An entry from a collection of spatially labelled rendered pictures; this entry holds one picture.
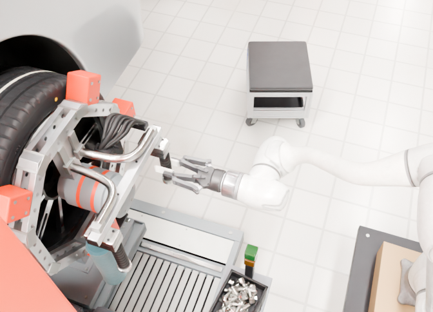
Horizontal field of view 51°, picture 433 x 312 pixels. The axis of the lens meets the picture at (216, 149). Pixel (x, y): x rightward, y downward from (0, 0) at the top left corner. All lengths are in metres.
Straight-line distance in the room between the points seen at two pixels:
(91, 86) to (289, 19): 2.34
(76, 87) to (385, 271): 1.29
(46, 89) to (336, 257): 1.56
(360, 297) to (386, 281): 0.13
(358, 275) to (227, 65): 1.71
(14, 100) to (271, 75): 1.53
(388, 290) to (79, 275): 1.25
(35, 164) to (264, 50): 1.73
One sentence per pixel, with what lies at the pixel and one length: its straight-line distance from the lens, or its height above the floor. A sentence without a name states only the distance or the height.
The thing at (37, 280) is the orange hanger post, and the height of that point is 1.40.
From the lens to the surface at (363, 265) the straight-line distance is 2.00.
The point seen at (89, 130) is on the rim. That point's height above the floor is 0.85.
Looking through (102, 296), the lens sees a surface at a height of 0.15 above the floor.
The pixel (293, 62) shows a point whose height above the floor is 0.34.
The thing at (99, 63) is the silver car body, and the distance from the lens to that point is 1.80.
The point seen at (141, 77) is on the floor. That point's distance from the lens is 3.08.
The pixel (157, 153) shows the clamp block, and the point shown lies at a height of 0.92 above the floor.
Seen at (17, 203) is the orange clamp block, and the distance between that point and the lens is 1.25.
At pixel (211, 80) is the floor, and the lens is 3.00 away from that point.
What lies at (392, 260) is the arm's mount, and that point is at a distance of 1.92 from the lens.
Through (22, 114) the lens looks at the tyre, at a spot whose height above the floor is 1.17.
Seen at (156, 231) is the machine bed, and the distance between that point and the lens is 2.27.
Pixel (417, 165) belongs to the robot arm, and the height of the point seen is 1.15.
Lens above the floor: 2.06
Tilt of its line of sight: 52 degrees down
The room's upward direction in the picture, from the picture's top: 2 degrees counter-clockwise
